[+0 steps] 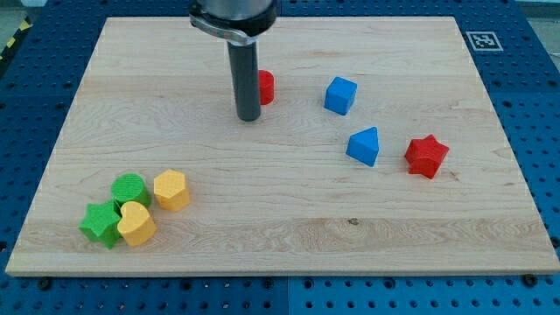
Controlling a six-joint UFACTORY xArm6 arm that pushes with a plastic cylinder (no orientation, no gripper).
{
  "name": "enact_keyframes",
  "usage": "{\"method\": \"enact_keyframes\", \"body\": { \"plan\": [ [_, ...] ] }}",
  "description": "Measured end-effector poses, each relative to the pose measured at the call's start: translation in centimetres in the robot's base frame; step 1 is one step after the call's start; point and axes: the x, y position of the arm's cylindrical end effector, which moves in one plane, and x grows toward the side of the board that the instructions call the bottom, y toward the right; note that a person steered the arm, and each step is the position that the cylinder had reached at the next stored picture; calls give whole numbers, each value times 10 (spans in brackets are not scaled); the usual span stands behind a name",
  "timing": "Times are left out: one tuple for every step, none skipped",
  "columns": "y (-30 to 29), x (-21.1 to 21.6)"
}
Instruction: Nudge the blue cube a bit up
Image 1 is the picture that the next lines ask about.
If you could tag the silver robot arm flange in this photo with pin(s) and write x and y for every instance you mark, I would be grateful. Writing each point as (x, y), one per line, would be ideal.
(239, 22)

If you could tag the red cylinder block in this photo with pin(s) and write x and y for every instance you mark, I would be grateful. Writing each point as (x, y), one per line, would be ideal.
(266, 87)

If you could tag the white fiducial marker tag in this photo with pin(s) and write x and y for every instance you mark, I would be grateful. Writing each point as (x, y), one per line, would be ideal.
(484, 41)

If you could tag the blue cube block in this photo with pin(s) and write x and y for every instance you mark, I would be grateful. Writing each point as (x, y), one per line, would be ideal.
(340, 95)

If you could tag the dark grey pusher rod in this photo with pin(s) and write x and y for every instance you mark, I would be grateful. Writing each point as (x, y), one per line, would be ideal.
(244, 71)

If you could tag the yellow heart block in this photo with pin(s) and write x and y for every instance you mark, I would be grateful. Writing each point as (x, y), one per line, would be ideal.
(136, 225)

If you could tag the red star block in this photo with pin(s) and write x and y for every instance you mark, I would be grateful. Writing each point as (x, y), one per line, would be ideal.
(425, 156)

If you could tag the yellow hexagon block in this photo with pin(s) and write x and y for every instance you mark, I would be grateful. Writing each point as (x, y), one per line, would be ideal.
(171, 190)

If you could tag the green cylinder block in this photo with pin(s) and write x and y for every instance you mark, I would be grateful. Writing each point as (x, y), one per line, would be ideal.
(130, 187)

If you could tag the wooden board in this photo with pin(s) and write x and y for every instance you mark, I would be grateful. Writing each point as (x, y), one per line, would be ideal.
(280, 196)

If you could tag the green star block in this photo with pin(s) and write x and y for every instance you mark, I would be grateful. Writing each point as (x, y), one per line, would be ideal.
(100, 223)

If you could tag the blue house-shaped block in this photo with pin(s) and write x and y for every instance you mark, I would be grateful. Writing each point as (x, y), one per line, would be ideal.
(364, 146)

